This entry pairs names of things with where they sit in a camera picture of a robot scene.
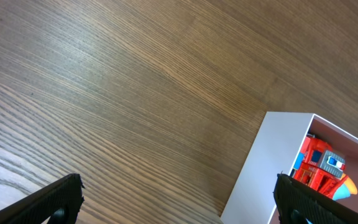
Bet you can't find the white cardboard box pink interior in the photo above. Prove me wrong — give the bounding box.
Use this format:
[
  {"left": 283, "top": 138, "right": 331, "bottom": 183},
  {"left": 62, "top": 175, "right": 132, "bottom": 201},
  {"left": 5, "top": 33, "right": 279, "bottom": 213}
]
[{"left": 219, "top": 111, "right": 358, "bottom": 224}]

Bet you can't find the blue orange cartoon figurine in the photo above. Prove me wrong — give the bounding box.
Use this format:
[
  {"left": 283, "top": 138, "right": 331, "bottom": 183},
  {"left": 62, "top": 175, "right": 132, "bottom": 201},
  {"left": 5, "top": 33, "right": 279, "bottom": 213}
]
[{"left": 333, "top": 173, "right": 358, "bottom": 200}]

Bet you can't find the red toy fire truck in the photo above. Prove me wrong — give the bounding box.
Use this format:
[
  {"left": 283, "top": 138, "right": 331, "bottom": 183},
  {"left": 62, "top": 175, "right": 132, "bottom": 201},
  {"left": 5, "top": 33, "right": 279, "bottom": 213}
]
[{"left": 290, "top": 134, "right": 346, "bottom": 199}]

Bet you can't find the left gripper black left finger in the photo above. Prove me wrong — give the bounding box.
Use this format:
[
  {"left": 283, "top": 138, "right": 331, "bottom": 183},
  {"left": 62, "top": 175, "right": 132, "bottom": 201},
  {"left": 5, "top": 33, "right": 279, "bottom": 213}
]
[{"left": 0, "top": 173, "right": 85, "bottom": 224}]

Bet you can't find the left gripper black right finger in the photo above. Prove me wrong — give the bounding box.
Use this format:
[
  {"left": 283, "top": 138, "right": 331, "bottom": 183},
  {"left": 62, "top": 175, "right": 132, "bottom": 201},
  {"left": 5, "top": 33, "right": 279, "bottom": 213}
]
[{"left": 273, "top": 174, "right": 358, "bottom": 224}]

